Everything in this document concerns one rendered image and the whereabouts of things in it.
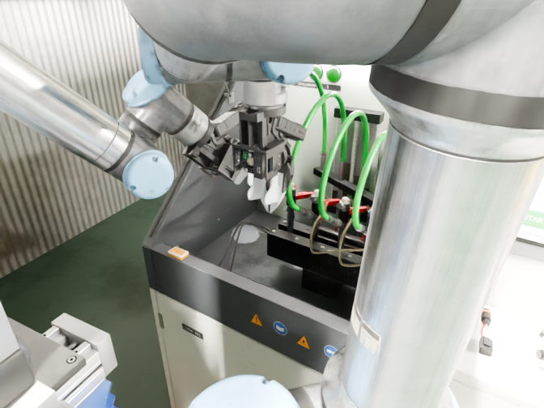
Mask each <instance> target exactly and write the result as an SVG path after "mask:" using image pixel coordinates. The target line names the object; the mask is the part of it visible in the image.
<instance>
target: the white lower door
mask: <svg viewBox="0 0 544 408"><path fill-rule="evenodd" d="M156 295H157V300H158V305H159V313H158V316H159V324H160V327H161V328H163V332H164V341H165V346H166V351H167V356H168V364H169V369H170V374H171V379H172V387H173V392H174V398H175V402H176V408H189V406H190V405H191V403H192V401H193V400H194V399H195V398H196V397H197V396H198V395H199V394H200V393H202V392H203V391H204V390H205V389H207V388H209V387H210V386H212V385H213V384H215V383H217V382H219V381H221V380H224V379H226V378H229V377H232V376H239V375H258V376H264V377H265V379H266V380H267V381H269V382H271V381H272V380H275V381H276V382H278V383H279V384H281V385H282V386H283V387H284V388H285V389H293V388H298V387H300V386H304V385H310V384H314V383H318V382H322V377H323V374H321V373H319V372H317V371H315V370H313V369H311V368H309V367H307V366H305V365H303V364H301V363H299V362H297V361H295V360H293V359H291V358H289V357H287V356H285V355H283V354H281V353H279V352H277V351H275V350H273V349H271V348H269V347H267V346H265V345H263V344H261V343H259V342H257V341H255V340H253V339H251V338H249V337H247V336H245V335H243V334H241V333H239V332H237V331H235V330H233V329H231V328H229V327H227V326H225V325H223V324H221V323H219V322H217V321H215V320H213V319H211V318H209V317H207V316H205V315H203V314H201V313H199V312H197V311H195V310H193V309H192V308H190V307H188V306H186V305H184V304H182V303H180V302H178V301H176V300H174V299H172V298H170V297H168V296H166V295H164V294H162V293H160V292H158V291H157V292H156Z"/></svg>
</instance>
